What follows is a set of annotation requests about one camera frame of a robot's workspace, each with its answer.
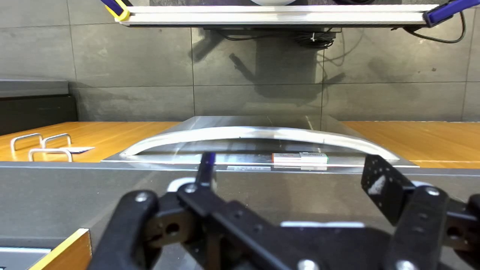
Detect black cable bundle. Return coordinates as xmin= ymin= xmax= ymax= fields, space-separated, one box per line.
xmin=208 ymin=26 xmax=349 ymax=52

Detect stainless steel dishwasher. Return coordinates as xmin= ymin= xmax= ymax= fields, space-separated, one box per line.
xmin=106 ymin=116 xmax=418 ymax=172

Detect steel base cabinet door handle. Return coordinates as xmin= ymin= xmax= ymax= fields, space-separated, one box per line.
xmin=8 ymin=131 xmax=44 ymax=155
xmin=40 ymin=131 xmax=74 ymax=151

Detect steel drawer handle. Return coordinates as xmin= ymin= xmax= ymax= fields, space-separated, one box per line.
xmin=26 ymin=146 xmax=74 ymax=164

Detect plain wooden base cabinet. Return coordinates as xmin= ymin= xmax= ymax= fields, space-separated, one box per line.
xmin=343 ymin=119 xmax=480 ymax=170

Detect blue clamp yellow tip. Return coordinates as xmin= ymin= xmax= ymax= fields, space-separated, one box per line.
xmin=98 ymin=0 xmax=134 ymax=25

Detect robot mounting platform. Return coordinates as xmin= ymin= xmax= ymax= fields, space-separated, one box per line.
xmin=118 ymin=4 xmax=442 ymax=28

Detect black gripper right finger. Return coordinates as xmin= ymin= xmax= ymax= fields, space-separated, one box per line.
xmin=359 ymin=155 xmax=480 ymax=270

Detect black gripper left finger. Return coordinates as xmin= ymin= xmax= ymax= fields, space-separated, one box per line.
xmin=88 ymin=151 xmax=301 ymax=270

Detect black loose cable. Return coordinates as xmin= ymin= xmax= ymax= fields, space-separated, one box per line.
xmin=401 ymin=13 xmax=467 ymax=46

